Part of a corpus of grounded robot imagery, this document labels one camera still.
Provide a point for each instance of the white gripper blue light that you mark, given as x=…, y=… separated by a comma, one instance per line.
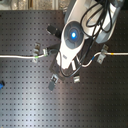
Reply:
x=71, y=44

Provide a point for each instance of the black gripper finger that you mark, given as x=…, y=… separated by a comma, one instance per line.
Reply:
x=53, y=81

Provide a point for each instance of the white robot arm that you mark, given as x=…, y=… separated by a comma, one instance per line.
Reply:
x=86, y=22

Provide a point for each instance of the metal cable clip left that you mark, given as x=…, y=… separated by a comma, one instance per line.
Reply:
x=36, y=51

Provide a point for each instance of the metal cable clip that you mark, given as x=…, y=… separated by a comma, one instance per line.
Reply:
x=36, y=51
x=102, y=54
x=76, y=79

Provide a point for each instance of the metal cable clip bottom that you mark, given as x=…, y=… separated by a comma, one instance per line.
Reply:
x=76, y=79

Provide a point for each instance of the metal cable clip right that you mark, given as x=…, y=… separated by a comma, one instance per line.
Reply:
x=102, y=54

